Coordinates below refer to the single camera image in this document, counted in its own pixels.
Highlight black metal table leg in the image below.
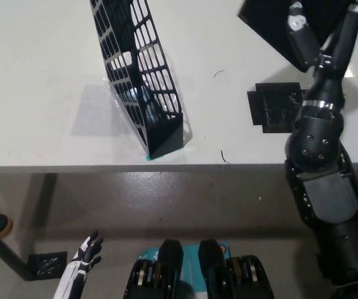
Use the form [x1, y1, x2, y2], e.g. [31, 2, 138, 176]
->
[0, 214, 38, 281]

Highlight teal tape strip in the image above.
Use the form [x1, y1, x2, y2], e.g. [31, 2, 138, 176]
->
[144, 149, 180, 161]

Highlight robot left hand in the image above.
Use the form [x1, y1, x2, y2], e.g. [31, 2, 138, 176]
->
[69, 230, 104, 277]

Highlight robot body black teal blocks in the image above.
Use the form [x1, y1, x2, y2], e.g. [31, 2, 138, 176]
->
[123, 239, 275, 299]

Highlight black tape patch on table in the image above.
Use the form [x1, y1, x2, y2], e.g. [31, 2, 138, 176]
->
[246, 82, 307, 135]

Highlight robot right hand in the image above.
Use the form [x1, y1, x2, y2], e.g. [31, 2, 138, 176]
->
[286, 2, 358, 104]

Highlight black mesh file shelf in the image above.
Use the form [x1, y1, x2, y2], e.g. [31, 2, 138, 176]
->
[89, 0, 185, 159]

